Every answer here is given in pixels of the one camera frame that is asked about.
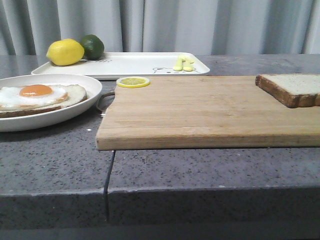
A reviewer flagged bread slice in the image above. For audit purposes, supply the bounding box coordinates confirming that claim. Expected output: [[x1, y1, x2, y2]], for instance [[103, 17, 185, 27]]
[[0, 84, 87, 118], [255, 73, 320, 108]]

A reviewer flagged white round plate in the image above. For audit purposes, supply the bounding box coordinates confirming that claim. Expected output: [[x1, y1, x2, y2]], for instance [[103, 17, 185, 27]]
[[0, 74, 102, 132]]

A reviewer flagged fried egg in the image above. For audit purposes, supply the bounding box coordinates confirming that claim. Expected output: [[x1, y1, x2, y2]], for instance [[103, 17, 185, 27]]
[[0, 84, 68, 110]]

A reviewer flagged white rectangular bear tray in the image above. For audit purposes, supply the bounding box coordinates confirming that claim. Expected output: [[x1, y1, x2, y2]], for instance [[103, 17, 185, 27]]
[[31, 52, 210, 80]]

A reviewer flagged lemon slice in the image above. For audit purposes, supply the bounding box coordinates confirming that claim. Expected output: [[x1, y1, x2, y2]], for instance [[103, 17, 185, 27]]
[[116, 76, 151, 88]]

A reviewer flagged yellow plastic fork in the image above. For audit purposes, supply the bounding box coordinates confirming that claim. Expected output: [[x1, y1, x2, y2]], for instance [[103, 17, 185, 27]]
[[172, 55, 185, 72]]

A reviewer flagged wooden cutting board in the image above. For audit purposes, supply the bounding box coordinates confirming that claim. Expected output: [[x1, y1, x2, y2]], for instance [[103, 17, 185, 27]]
[[96, 76, 320, 150]]

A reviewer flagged green lime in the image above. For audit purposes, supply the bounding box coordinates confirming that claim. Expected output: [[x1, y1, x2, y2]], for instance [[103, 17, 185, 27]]
[[80, 34, 105, 60]]

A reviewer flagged yellow lemon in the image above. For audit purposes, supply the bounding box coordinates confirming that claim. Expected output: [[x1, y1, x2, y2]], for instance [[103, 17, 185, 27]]
[[46, 38, 85, 66]]

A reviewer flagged grey curtain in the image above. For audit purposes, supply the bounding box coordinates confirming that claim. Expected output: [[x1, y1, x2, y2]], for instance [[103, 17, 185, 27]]
[[0, 0, 320, 55]]

